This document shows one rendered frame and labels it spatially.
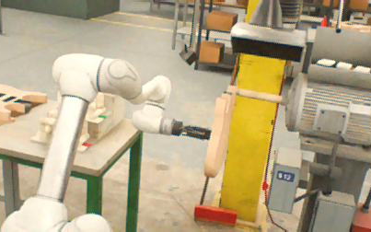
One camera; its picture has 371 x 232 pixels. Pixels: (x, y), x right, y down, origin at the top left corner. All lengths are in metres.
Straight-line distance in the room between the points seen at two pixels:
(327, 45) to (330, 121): 0.33
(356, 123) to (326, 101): 0.14
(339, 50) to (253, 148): 1.24
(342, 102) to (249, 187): 1.44
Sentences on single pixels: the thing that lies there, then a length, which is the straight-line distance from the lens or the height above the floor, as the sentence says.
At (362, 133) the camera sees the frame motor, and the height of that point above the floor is 1.21.
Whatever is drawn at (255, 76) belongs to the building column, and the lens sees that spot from 2.84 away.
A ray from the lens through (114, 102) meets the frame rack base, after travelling 2.22.
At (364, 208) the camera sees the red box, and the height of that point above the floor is 0.81.
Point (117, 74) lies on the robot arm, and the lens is 1.57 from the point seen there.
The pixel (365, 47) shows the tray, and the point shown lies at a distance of 1.98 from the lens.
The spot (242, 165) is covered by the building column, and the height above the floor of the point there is 0.46.
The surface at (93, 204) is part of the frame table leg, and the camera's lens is 2.00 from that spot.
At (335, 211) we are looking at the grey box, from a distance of 1.93.
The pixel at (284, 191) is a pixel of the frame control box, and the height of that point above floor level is 1.01.
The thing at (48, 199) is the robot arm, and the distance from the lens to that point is 1.60.
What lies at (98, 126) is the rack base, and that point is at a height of 1.00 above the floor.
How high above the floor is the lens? 1.85
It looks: 22 degrees down
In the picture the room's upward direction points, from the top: 6 degrees clockwise
